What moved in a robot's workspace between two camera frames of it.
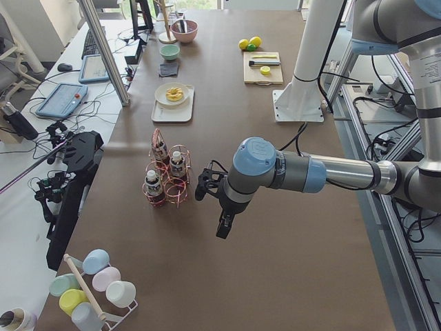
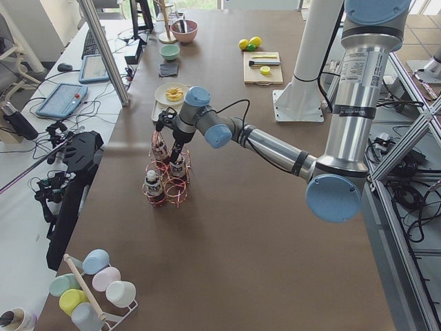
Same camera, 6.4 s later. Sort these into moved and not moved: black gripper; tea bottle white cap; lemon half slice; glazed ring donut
Moved: black gripper
Not moved: glazed ring donut; lemon half slice; tea bottle white cap
